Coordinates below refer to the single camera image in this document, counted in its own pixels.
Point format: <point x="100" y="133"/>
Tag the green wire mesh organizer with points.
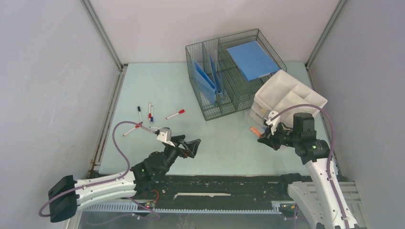
<point x="238" y="92"/>

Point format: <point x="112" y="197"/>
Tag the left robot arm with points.
<point x="68" y="195"/>

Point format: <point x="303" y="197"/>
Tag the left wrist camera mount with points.
<point x="164" y="136"/>

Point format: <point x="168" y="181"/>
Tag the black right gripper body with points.
<point x="287" y="137"/>

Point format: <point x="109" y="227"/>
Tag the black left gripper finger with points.
<point x="189" y="149"/>
<point x="177" y="138"/>

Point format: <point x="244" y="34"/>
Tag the red cap marker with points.
<point x="175" y="114"/>
<point x="132" y="129"/>

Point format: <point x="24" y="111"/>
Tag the blue folder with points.
<point x="205" y="84"/>
<point x="217" y="78"/>
<point x="252" y="60"/>

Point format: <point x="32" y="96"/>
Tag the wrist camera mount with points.
<point x="164" y="136"/>
<point x="272" y="120"/>

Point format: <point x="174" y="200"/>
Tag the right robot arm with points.
<point x="328" y="209"/>

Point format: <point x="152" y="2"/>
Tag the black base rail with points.
<point x="219" y="193"/>

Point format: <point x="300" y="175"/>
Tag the orange highlighter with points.
<point x="255" y="132"/>

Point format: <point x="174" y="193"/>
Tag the black cap whiteboard marker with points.
<point x="140" y="114"/>

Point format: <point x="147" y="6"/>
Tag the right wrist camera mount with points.
<point x="272" y="120"/>

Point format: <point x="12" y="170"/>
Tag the white plastic drawer organizer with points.
<point x="278" y="93"/>

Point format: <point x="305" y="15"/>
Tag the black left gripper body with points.
<point x="172" y="152"/>

